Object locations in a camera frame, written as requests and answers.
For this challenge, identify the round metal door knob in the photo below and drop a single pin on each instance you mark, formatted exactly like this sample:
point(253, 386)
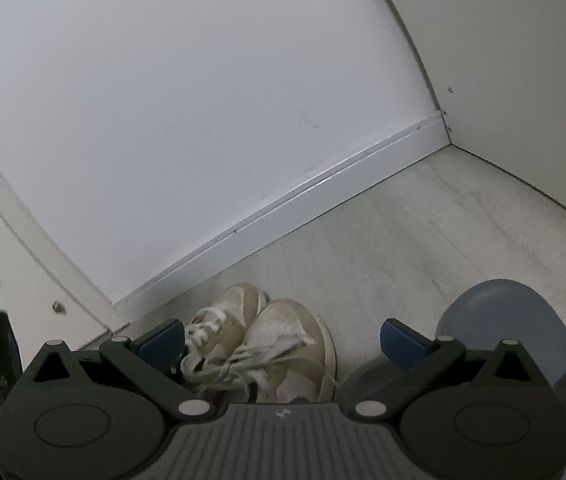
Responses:
point(56, 306)

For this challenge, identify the beige sneaker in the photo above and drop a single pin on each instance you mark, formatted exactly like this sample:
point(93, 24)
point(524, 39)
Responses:
point(288, 325)
point(243, 300)

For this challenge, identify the white cabinet panel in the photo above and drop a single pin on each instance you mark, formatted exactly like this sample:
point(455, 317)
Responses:
point(538, 85)

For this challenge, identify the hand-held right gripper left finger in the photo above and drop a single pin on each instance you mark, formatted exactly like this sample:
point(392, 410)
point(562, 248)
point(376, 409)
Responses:
point(160, 342)

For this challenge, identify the white baseboard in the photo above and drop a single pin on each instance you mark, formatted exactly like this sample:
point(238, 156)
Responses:
point(288, 210)

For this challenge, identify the grey slide sandal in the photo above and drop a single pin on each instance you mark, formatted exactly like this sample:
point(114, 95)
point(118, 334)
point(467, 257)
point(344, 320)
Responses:
point(508, 320)

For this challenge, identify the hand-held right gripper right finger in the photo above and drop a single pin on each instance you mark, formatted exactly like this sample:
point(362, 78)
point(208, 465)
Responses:
point(403, 342)

